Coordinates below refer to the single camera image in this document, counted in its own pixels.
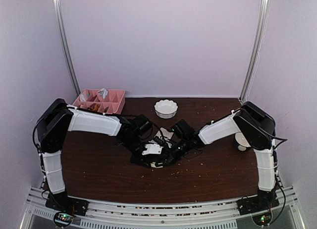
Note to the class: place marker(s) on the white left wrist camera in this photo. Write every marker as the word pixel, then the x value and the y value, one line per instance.
pixel 152 149

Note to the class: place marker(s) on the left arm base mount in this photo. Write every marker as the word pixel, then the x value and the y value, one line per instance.
pixel 67 208

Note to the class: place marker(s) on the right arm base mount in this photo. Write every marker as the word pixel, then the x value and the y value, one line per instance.
pixel 259 207

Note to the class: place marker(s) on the red item in tray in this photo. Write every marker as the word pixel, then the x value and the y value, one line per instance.
pixel 94 107

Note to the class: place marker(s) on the pink divided organizer tray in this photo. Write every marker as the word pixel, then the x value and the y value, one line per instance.
pixel 113 104

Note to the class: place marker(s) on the pink packet in tray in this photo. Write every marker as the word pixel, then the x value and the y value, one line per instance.
pixel 83 97

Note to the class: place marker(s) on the left aluminium frame post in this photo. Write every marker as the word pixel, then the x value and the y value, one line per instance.
pixel 65 46

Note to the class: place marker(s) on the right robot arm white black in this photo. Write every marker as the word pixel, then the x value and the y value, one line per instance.
pixel 257 128

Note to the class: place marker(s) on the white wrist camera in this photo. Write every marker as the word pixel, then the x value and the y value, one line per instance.
pixel 161 141
pixel 152 149

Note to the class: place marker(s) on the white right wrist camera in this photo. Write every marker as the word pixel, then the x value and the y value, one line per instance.
pixel 161 141

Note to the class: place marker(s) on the right aluminium frame post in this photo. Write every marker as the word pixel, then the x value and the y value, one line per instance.
pixel 262 20

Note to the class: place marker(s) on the white fluted bowl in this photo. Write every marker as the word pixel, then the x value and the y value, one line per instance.
pixel 166 109

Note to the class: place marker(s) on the aluminium frame post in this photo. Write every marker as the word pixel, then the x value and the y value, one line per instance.
pixel 65 46
pixel 262 20

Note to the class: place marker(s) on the cream sock brown trim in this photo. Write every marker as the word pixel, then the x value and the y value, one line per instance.
pixel 155 160

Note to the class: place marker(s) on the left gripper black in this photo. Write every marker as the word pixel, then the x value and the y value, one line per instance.
pixel 147 158

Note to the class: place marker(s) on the aluminium front rail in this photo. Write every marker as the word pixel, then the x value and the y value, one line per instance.
pixel 221 214

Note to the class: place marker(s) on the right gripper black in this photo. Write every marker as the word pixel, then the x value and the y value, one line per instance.
pixel 170 157

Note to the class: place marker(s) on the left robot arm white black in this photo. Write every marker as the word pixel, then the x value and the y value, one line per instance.
pixel 60 118

